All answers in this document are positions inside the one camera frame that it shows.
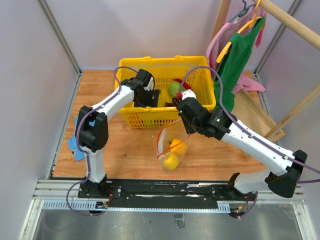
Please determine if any wooden clothes rack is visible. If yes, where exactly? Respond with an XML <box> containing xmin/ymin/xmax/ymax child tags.
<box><xmin>211</xmin><ymin>0</ymin><xmax>320</xmax><ymax>157</ymax></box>

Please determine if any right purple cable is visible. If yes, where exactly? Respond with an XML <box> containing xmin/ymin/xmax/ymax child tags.
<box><xmin>176</xmin><ymin>65</ymin><xmax>320</xmax><ymax>221</ymax></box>

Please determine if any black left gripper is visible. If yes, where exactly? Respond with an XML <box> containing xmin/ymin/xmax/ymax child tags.
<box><xmin>134</xmin><ymin>88</ymin><xmax>159</xmax><ymax>112</ymax></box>

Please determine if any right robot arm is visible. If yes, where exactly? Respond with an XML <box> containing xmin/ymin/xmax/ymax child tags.
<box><xmin>176</xmin><ymin>96</ymin><xmax>308</xmax><ymax>200</ymax></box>

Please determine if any yellow plastic basket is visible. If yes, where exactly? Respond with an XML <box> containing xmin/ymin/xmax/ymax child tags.
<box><xmin>116</xmin><ymin>55</ymin><xmax>216</xmax><ymax>129</ymax></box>

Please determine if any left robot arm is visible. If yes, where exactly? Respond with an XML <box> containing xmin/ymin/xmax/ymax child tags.
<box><xmin>75</xmin><ymin>69</ymin><xmax>159</xmax><ymax>199</ymax></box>

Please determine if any dark grape bunch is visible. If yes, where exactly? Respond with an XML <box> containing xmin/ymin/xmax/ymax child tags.
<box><xmin>164</xmin><ymin>97</ymin><xmax>181</xmax><ymax>107</ymax></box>

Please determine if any green cabbage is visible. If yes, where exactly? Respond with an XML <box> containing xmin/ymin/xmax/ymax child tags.
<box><xmin>167</xmin><ymin>81</ymin><xmax>181</xmax><ymax>99</ymax></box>

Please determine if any pink shirt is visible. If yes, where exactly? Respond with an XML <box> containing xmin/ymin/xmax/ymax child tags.
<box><xmin>205</xmin><ymin>8</ymin><xmax>265</xmax><ymax>94</ymax></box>

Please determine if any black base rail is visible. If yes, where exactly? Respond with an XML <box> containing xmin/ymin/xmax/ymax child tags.
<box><xmin>77</xmin><ymin>177</ymin><xmax>257</xmax><ymax>210</ymax></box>

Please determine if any clear zip top bag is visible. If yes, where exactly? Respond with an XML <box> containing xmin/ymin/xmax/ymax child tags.
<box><xmin>156</xmin><ymin>120</ymin><xmax>190</xmax><ymax>171</ymax></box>

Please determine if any white cable duct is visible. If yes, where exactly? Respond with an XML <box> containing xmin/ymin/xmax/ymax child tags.
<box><xmin>41</xmin><ymin>201</ymin><xmax>231</xmax><ymax>213</ymax></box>

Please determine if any grey hanger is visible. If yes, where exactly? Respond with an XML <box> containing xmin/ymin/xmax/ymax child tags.
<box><xmin>228</xmin><ymin>0</ymin><xmax>256</xmax><ymax>23</ymax></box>

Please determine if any green tank top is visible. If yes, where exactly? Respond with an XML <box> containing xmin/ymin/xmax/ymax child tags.
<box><xmin>213</xmin><ymin>16</ymin><xmax>266</xmax><ymax>112</ymax></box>

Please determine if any yellow bell pepper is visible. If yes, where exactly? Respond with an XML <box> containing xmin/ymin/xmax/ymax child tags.
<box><xmin>169</xmin><ymin>138</ymin><xmax>188</xmax><ymax>155</ymax></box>

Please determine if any yellow hanger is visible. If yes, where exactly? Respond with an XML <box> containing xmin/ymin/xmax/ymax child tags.
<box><xmin>216</xmin><ymin>0</ymin><xmax>262</xmax><ymax>64</ymax></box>

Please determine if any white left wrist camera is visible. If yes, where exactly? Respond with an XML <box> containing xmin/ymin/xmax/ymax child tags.
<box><xmin>144</xmin><ymin>77</ymin><xmax>155</xmax><ymax>91</ymax></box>

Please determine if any blue cloth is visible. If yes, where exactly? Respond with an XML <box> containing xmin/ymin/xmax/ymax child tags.
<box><xmin>66</xmin><ymin>114</ymin><xmax>87</xmax><ymax>162</ymax></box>

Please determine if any yellow lemon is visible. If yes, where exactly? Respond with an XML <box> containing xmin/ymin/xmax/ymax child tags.
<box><xmin>163</xmin><ymin>152</ymin><xmax>180</xmax><ymax>171</ymax></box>

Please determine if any red chili pepper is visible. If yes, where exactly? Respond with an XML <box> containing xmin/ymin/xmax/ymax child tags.
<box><xmin>172</xmin><ymin>78</ymin><xmax>192</xmax><ymax>90</ymax></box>

